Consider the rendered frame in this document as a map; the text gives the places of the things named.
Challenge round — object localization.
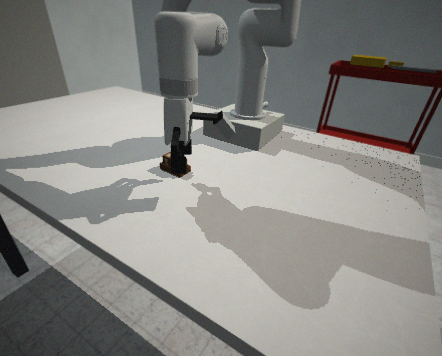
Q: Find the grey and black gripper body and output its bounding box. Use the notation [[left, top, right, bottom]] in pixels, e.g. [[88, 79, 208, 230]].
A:
[[160, 91, 198, 146]]

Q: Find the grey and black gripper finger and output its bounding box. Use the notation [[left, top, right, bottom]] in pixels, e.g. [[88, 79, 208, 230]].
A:
[[179, 137, 192, 155], [170, 127, 186, 174]]

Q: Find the brown wooden tray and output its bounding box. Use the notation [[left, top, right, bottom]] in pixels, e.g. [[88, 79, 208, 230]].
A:
[[159, 162, 191, 177]]

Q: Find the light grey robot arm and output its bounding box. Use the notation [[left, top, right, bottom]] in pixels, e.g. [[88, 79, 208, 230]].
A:
[[154, 0, 301, 140]]

